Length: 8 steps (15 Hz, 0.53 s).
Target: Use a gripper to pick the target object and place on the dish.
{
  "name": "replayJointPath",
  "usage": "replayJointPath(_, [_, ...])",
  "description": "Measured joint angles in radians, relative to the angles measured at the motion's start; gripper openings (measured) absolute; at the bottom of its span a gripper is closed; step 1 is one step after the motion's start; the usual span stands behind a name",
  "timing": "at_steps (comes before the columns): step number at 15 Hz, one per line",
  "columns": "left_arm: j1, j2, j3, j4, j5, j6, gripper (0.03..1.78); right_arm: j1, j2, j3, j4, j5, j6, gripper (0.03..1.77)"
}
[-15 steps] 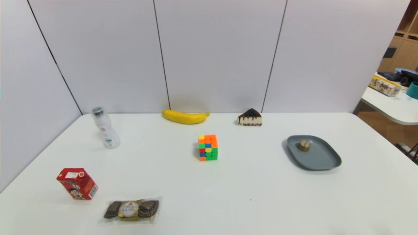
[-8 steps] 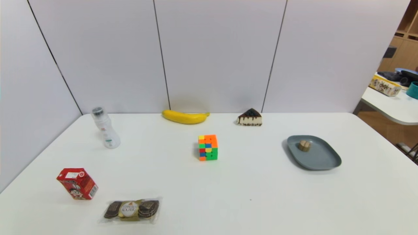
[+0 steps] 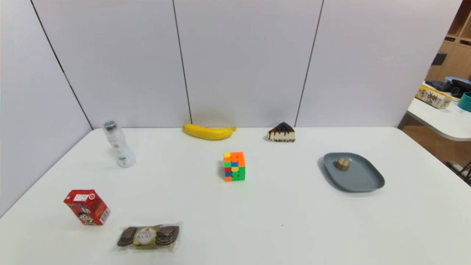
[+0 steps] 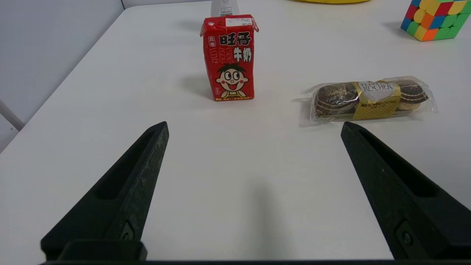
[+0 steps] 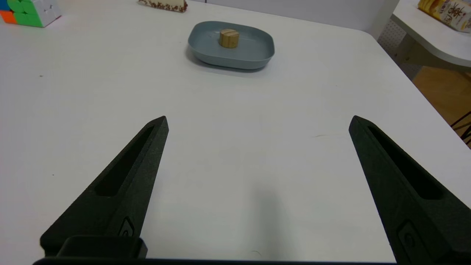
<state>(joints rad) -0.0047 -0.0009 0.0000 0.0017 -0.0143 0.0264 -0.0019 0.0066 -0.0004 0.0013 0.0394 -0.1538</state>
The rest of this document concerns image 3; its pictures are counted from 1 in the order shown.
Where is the wooden shelf unit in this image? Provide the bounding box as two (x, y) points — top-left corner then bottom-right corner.
(426, 0), (471, 82)

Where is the clear plastic bottle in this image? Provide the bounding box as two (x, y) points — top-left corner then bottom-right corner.
(102, 120), (136, 169)

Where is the chocolate cake slice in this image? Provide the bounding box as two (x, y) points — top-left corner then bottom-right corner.
(266, 122), (296, 142)

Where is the yellow banana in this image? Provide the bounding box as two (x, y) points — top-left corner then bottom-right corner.
(183, 123), (237, 141)

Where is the colourful puzzle cube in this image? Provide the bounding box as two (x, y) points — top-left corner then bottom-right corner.
(223, 151), (246, 182)

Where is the grey dish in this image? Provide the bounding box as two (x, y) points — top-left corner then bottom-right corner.
(323, 152), (386, 193)

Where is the red milk carton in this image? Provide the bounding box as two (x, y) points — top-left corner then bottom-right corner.
(63, 190), (111, 226)

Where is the yellow printed box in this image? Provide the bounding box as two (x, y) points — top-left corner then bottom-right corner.
(416, 84), (453, 109)

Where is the dark metal frame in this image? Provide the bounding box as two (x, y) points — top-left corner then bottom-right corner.
(446, 160), (471, 185)

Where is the chocolate balls clear pack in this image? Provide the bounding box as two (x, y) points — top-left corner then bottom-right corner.
(112, 222), (183, 253)

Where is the dark cloth pile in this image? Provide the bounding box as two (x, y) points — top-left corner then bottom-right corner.
(425, 79), (471, 98)

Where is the teal cup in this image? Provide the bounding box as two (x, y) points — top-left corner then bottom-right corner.
(458, 92), (471, 112)

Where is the white side table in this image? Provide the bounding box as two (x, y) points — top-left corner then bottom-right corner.
(397, 81), (471, 142)

